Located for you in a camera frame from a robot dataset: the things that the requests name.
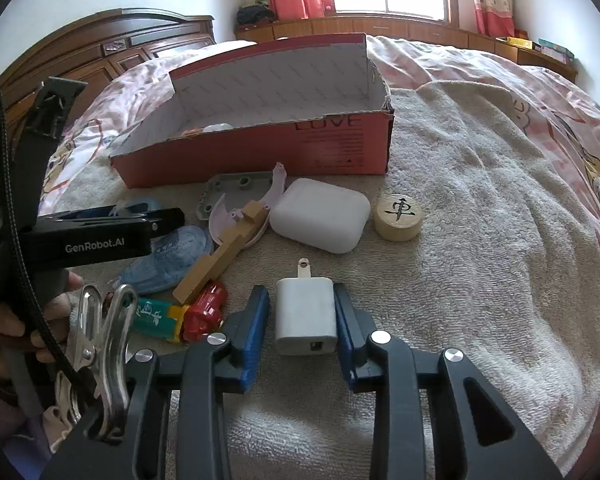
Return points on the orange object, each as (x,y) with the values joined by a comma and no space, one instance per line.
(191,132)

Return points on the wooden block piece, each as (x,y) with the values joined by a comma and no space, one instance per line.
(210,267)

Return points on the white charger plug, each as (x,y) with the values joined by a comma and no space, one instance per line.
(305,310)

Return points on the beige towel blanket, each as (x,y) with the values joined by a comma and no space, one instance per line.
(455,285)

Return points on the pink curved plastic piece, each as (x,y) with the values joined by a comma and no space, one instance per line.
(275,192)

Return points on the wooden window cabinet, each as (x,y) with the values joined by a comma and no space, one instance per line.
(405,27)

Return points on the round wooden chess piece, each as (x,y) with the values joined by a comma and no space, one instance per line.
(397,217)

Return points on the red cardboard box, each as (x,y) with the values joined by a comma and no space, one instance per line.
(260,152)

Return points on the grey plastic plate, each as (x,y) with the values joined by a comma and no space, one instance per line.
(235,185)

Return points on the brown wooden headboard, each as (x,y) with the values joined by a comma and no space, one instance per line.
(80,45)

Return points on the red toy car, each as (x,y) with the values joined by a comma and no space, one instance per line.
(205,312)

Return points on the yellow box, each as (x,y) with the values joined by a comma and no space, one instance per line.
(515,42)

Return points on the white round object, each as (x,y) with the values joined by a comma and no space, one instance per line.
(217,128)

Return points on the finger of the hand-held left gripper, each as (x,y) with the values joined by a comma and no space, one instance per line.
(167,220)

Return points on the dark bag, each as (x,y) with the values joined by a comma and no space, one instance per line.
(255,14)

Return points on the person's left hand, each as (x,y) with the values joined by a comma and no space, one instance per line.
(62,300)

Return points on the white earbuds case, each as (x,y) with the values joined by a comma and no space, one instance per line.
(320,215)

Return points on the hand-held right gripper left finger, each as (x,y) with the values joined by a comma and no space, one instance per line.
(257,340)

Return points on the silver metal clip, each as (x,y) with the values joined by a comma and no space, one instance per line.
(82,340)

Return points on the pink printed bedsheet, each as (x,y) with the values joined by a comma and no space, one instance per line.
(530,95)

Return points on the green tube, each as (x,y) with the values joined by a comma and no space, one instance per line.
(152,317)

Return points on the beige plastic clip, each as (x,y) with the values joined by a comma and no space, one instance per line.
(57,427)

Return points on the purple clothing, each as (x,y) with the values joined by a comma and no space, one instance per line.
(17,452)

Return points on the green book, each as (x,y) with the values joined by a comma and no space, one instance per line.
(557,50)

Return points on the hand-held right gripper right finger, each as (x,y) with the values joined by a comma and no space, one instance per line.
(342,340)

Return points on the small red box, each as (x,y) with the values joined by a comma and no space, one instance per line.
(329,6)

